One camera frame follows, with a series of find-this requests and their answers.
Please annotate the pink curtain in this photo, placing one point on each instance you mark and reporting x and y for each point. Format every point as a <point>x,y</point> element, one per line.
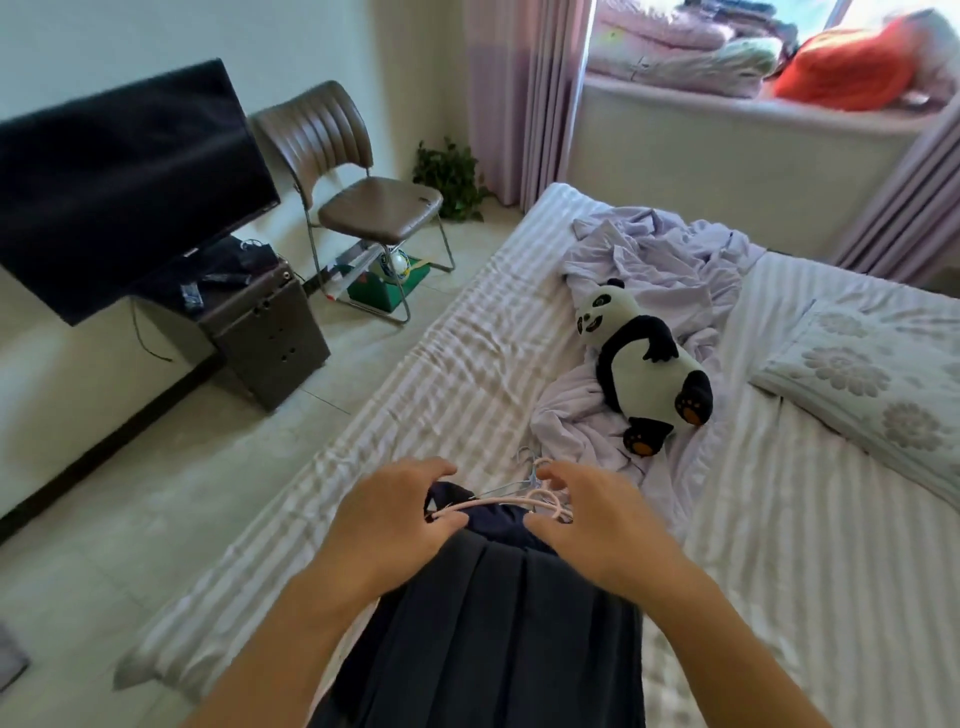
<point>907,210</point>
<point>525,97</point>

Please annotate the small patterned ball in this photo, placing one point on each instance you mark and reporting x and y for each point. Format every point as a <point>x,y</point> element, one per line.
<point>395,265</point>

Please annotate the pink clothes hanger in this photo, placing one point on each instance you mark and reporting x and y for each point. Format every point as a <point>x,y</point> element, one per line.
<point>495,508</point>

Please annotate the person's right forearm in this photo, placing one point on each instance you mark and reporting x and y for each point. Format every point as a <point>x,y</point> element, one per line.
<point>735,652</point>

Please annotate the crumpled lavender sheet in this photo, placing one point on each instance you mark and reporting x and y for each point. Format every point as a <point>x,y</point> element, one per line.
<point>660,262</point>

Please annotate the panda plush toy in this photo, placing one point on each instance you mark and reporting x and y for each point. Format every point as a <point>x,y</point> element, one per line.
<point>652,367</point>

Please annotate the person's left hand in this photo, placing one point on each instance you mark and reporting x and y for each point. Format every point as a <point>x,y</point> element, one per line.
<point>375,525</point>

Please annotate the dark navy pleated skirt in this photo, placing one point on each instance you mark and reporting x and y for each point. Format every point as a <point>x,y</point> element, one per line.
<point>495,637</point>

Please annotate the person's left forearm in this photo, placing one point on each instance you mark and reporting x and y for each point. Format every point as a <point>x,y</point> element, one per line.
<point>277,660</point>

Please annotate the green potted plant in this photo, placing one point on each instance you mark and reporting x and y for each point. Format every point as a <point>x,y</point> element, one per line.
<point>450,176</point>

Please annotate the brown padded folding chair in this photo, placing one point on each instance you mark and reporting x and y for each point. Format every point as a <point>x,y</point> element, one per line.
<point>375,206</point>

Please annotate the small black remote control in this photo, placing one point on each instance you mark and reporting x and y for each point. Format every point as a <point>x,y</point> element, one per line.
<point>192,298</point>

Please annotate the white window sill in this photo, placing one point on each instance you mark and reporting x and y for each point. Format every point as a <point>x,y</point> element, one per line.
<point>750,109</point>

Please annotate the green box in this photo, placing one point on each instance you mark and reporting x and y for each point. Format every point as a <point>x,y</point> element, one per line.
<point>382,292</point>

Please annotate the light green folded quilt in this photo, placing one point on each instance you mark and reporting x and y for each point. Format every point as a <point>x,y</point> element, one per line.
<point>742,56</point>

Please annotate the black flat screen television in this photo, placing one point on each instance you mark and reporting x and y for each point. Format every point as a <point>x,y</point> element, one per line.
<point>120,195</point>

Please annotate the dark grey television cabinet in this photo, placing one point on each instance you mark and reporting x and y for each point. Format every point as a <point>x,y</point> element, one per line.
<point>262,337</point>

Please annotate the floral pillow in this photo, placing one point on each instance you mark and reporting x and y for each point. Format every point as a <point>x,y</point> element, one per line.
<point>862,375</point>

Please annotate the light blue clothes hanger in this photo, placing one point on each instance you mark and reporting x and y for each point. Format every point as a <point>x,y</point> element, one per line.
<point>534,469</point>

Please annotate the person's right hand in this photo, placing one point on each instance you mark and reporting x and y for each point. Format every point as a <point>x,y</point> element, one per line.
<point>607,532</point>

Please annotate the person's right thumb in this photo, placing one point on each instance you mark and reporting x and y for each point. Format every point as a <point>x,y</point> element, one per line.
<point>544,531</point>

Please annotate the bed with striped sheet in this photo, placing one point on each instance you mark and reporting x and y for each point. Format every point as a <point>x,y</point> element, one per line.
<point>787,570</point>

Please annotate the pink folded quilt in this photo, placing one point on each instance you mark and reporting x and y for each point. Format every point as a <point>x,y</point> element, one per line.
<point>652,60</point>

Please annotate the person's left thumb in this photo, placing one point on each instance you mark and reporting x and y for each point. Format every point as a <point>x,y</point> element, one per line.
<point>450,526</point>

